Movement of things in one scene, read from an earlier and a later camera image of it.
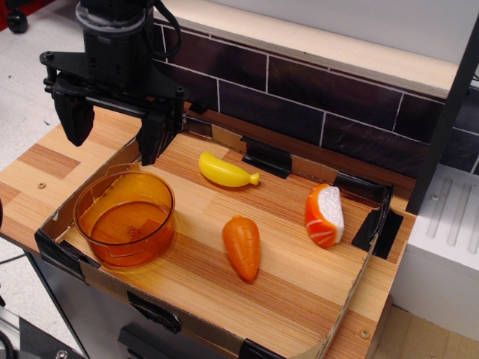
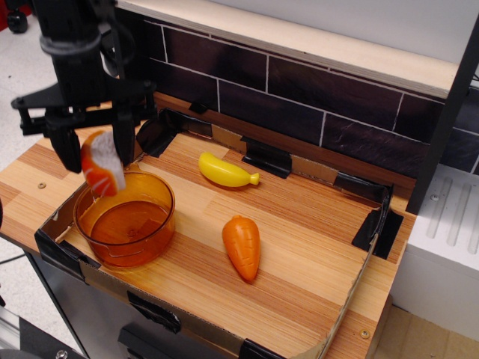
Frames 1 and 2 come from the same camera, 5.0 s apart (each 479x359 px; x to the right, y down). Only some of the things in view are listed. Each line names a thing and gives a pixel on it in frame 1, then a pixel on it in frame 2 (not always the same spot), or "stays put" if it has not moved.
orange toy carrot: [242, 239] stays put
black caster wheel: [17, 21] stays put
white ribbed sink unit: [439, 275] stays put
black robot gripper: [117, 69] to [84, 93]
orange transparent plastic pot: [126, 215] stays put
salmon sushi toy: [325, 219] to [101, 164]
